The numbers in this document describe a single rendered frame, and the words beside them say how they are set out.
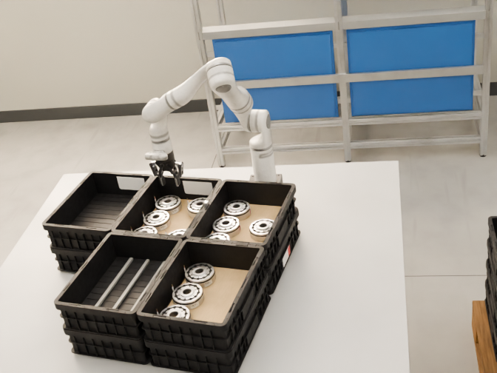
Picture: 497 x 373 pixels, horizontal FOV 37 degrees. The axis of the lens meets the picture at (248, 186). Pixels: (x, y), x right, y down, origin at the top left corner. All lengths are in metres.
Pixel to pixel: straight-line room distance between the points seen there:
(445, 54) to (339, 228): 1.80
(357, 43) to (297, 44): 0.35
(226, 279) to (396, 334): 0.59
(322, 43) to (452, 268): 1.51
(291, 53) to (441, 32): 0.87
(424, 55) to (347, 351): 2.42
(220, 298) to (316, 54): 2.29
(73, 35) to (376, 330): 3.86
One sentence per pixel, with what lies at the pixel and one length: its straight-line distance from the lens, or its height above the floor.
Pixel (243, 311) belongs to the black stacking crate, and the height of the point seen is 0.85.
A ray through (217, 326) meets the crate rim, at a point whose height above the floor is 0.93.
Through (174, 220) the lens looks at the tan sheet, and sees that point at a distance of 2.88.
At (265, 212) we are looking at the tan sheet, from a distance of 2.82.
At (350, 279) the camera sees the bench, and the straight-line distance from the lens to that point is 2.66.
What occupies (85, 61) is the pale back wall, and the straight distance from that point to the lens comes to 5.77.
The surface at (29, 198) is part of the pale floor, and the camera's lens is 5.05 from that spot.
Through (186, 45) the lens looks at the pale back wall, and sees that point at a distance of 5.48.
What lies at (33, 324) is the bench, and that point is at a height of 0.70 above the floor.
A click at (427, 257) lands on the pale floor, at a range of 3.90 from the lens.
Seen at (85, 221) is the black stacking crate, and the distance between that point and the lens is 3.01.
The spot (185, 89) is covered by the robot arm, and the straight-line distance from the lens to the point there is 2.62.
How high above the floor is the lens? 2.38
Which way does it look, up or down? 31 degrees down
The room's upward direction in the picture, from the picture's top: 9 degrees counter-clockwise
